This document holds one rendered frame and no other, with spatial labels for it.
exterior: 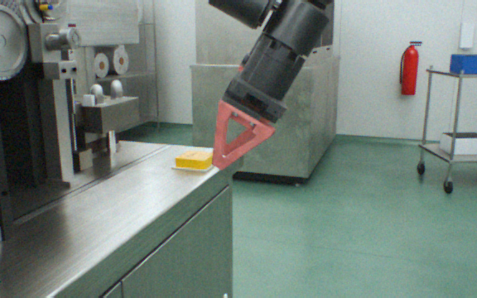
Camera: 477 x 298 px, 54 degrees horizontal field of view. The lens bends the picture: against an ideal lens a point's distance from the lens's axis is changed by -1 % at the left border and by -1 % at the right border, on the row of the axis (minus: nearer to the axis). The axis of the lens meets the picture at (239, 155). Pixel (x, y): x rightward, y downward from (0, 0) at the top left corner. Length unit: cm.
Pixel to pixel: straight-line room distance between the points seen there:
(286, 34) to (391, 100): 481
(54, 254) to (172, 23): 529
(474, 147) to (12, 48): 356
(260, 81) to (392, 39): 477
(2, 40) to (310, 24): 57
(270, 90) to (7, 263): 40
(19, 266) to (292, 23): 45
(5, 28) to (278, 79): 55
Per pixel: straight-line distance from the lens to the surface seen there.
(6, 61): 92
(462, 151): 401
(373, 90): 531
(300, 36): 52
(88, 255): 67
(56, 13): 99
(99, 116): 108
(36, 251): 71
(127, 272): 80
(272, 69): 52
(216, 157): 53
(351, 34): 529
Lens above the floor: 119
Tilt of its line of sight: 15 degrees down
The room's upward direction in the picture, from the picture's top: straight up
